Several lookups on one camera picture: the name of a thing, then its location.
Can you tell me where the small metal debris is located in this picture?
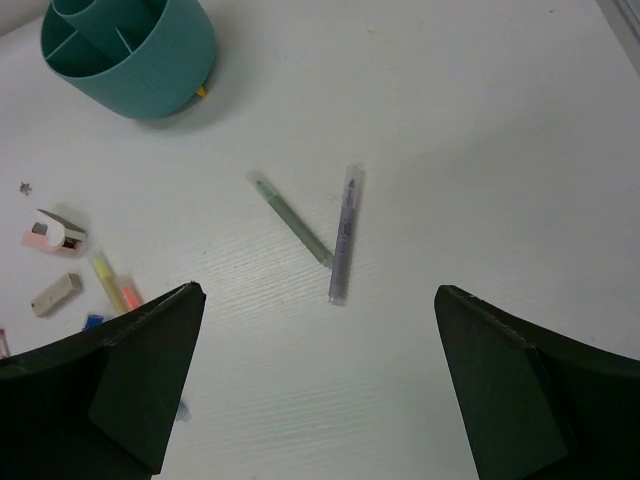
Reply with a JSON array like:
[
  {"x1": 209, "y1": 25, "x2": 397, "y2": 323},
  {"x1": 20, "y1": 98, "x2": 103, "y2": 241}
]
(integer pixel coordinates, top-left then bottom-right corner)
[{"x1": 20, "y1": 182, "x2": 32, "y2": 195}]

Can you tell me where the red gel pen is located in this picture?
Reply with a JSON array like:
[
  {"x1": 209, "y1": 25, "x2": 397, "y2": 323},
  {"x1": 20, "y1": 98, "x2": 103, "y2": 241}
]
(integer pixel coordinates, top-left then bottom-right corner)
[{"x1": 0, "y1": 329, "x2": 10, "y2": 359}]

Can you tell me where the yellow highlighter pen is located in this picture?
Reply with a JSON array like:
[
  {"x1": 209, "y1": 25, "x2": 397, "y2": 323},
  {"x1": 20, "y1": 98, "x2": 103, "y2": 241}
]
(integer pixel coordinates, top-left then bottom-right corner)
[{"x1": 91, "y1": 252, "x2": 128, "y2": 315}]

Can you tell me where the blue highlighter pen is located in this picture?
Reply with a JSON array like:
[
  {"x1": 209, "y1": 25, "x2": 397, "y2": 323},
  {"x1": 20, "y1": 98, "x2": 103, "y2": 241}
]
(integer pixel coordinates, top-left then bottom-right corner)
[{"x1": 82, "y1": 312, "x2": 111, "y2": 331}]

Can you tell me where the orange highlighter pen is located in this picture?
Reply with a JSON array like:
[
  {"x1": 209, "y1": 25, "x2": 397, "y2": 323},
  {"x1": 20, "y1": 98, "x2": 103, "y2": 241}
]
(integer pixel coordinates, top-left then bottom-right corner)
[{"x1": 117, "y1": 276, "x2": 144, "y2": 311}]

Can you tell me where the purple highlighter pen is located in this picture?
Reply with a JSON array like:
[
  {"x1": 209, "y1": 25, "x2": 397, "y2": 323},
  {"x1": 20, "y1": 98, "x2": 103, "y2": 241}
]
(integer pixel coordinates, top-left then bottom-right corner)
[{"x1": 328, "y1": 165, "x2": 363, "y2": 305}]

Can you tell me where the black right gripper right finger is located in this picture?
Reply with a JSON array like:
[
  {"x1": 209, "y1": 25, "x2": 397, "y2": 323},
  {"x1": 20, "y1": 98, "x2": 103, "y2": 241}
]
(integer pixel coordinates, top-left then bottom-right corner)
[{"x1": 434, "y1": 285, "x2": 639, "y2": 479}]

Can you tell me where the pink white mini stapler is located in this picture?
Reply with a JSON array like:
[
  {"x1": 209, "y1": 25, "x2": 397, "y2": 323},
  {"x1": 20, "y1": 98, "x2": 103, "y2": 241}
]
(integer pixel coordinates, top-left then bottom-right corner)
[{"x1": 21, "y1": 209, "x2": 87, "y2": 256}]

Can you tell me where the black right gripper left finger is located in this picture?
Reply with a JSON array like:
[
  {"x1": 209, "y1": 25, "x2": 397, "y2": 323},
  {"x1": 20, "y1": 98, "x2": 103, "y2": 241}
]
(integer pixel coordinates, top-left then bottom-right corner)
[{"x1": 1, "y1": 282, "x2": 206, "y2": 479}]

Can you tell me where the grey white eraser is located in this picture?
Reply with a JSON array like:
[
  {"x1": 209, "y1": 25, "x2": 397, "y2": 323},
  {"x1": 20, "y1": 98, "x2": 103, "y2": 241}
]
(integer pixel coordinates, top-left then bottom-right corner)
[{"x1": 31, "y1": 273, "x2": 83, "y2": 318}]

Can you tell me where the teal round desk organizer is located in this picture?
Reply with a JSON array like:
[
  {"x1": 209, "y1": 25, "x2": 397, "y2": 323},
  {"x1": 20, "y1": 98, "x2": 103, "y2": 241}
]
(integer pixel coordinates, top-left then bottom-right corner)
[{"x1": 40, "y1": 0, "x2": 216, "y2": 120}]

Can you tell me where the green highlighter pen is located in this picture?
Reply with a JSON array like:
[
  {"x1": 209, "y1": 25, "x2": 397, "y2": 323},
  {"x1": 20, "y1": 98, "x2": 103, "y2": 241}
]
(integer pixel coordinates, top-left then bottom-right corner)
[{"x1": 247, "y1": 170, "x2": 333, "y2": 268}]

